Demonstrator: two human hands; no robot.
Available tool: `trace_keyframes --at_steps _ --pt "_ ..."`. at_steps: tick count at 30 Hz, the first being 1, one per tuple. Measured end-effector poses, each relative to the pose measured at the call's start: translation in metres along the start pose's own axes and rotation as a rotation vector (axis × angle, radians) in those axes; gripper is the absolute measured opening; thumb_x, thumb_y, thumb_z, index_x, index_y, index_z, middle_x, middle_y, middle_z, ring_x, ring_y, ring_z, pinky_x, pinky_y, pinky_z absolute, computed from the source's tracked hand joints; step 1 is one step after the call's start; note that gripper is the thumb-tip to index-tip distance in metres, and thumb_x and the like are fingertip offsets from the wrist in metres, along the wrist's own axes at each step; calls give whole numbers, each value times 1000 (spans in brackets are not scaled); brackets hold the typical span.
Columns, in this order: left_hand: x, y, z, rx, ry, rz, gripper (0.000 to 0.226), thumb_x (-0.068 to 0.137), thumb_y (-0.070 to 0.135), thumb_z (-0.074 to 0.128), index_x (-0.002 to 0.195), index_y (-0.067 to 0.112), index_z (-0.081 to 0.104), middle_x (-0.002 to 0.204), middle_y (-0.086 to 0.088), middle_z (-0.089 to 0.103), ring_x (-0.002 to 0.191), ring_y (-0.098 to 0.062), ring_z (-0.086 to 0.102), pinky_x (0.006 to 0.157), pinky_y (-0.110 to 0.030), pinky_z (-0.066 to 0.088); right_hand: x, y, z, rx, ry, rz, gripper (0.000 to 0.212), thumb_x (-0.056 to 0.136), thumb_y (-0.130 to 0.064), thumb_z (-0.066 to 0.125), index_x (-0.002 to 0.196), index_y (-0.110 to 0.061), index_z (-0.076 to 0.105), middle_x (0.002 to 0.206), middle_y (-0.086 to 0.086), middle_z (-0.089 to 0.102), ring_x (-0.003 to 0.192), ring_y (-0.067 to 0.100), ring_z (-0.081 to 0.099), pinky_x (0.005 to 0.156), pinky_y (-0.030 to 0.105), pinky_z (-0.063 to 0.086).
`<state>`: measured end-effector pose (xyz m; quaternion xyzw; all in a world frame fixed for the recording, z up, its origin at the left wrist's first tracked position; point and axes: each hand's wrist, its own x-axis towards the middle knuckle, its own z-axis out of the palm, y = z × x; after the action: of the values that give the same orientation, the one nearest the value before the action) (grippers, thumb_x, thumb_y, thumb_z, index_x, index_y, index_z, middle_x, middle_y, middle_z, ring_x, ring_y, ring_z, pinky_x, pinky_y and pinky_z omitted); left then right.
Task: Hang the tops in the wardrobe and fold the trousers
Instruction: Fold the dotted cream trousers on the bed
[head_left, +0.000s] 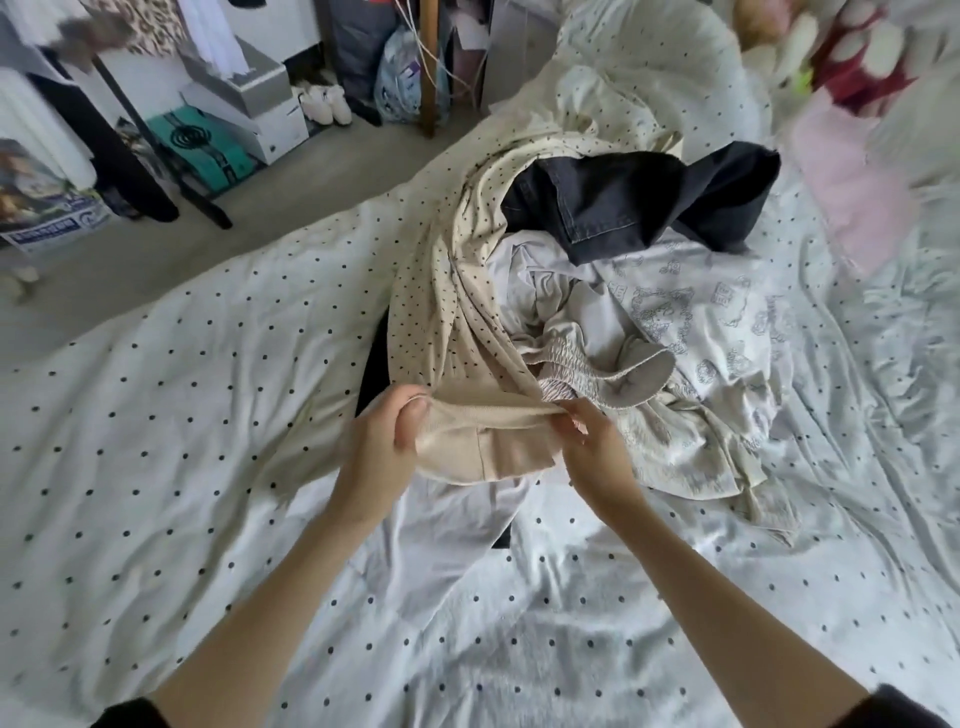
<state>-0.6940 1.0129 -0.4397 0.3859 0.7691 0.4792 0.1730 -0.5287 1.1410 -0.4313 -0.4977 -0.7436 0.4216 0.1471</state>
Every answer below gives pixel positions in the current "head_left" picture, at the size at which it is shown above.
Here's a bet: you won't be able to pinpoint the person's right hand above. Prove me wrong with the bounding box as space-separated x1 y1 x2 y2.
549 397 650 519

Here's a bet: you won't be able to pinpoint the person's left hand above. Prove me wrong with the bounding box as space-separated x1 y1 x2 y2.
330 382 434 530

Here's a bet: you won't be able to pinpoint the dark grey jeans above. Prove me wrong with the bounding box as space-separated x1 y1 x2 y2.
354 307 395 419

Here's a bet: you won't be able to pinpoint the light grey smocked garment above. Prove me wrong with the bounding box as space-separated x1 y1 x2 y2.
487 232 680 414

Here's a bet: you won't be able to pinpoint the cream patterned pyjama top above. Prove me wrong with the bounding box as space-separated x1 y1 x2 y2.
600 240 797 504

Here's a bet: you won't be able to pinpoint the cream polka dot trousers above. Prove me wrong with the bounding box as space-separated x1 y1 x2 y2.
387 67 684 489

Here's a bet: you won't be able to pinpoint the dark denim jeans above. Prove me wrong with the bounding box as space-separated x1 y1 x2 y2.
499 141 785 267

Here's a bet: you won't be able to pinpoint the person's right forearm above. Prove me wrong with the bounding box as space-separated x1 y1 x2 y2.
600 487 872 728

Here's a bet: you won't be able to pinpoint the person's left forearm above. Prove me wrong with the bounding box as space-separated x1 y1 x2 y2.
150 502 395 728

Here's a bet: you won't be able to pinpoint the white dotted bed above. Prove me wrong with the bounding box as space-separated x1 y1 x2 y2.
0 0 960 728

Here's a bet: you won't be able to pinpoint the person's black left sleeve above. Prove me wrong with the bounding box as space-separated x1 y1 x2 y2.
90 696 170 728

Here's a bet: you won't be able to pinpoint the person's black sleeve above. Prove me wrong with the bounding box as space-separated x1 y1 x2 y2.
90 696 170 728
832 682 954 728

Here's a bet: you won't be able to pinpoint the person's black right sleeve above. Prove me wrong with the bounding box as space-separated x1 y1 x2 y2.
832 682 954 728

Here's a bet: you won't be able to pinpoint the black clothes rack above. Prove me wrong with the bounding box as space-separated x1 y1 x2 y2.
90 52 234 231

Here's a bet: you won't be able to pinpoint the white shoe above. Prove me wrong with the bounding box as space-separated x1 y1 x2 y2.
295 85 335 128
322 82 356 128

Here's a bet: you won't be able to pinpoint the green object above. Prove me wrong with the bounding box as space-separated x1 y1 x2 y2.
145 105 264 197

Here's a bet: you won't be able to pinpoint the grey patterned bag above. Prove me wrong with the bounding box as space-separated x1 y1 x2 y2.
373 22 452 125

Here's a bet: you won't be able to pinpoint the dark side table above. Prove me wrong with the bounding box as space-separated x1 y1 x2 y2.
417 0 443 140

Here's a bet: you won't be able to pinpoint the white storage box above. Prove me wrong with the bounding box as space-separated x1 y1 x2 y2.
180 37 312 167

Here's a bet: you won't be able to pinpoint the small white side cabinet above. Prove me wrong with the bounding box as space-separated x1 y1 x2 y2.
483 0 560 110

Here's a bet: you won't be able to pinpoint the black hanging garment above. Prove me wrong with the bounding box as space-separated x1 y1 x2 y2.
27 72 182 224

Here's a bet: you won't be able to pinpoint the red white plush toy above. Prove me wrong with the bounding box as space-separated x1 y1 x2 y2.
810 15 924 114

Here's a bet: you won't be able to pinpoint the leopard print hanging garment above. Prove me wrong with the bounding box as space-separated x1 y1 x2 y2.
90 0 189 59

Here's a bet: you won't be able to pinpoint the grey hanging garment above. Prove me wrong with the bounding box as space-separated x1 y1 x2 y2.
45 7 137 62

